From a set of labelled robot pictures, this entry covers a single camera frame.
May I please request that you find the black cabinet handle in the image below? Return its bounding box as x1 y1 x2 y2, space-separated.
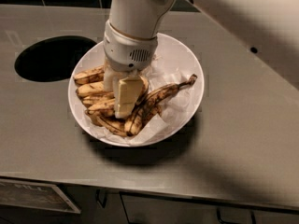
95 189 107 208
216 207 256 224

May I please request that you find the spotted banana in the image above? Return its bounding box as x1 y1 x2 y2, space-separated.
124 74 197 136
84 77 149 117
85 111 127 137
76 81 105 97
74 65 104 85

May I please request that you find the framed sign on cabinet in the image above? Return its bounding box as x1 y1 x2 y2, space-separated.
0 178 80 214

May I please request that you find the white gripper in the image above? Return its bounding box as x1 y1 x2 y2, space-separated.
104 21 158 119

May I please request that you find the hidden lower banana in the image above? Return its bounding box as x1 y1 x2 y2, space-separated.
81 92 114 107

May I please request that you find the round black counter hole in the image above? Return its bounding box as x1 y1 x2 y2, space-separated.
15 35 96 82

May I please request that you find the white bowl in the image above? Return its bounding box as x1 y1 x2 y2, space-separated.
68 34 205 147

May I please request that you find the right black cabinet handle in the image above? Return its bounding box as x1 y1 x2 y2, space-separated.
216 207 256 224

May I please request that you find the left black cabinet handle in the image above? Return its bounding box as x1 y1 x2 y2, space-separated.
95 189 107 208

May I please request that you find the white paper liner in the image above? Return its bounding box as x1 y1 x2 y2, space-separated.
91 53 204 147

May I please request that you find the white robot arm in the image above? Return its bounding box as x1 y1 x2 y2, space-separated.
104 0 299 87

